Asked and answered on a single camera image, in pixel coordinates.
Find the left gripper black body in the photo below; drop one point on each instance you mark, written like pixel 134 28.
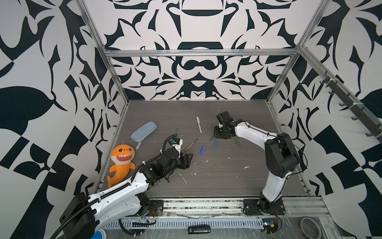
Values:
pixel 176 165

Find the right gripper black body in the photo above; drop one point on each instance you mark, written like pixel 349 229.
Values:
pixel 219 132

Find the blue pen cap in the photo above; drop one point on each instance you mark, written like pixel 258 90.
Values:
pixel 202 150

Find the pink fountain pen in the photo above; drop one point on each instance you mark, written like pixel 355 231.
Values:
pixel 199 124

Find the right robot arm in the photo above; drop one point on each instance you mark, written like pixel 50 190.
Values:
pixel 281 159

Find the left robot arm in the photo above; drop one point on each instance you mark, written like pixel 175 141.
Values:
pixel 86 214

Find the orange brown pen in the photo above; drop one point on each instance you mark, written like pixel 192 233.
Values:
pixel 191 144

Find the light blue pencil case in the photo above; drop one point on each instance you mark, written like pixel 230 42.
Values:
pixel 145 130

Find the orange shark plush toy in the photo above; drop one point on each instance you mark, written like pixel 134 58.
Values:
pixel 122 157

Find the black rectangular device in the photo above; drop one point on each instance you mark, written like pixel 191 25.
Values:
pixel 200 229

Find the blue round lid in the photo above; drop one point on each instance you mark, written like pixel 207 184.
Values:
pixel 100 234

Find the tape roll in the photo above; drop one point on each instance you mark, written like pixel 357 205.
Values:
pixel 309 228

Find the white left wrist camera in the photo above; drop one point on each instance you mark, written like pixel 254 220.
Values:
pixel 177 144

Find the wall hook rail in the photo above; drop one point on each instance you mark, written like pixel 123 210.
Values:
pixel 348 100

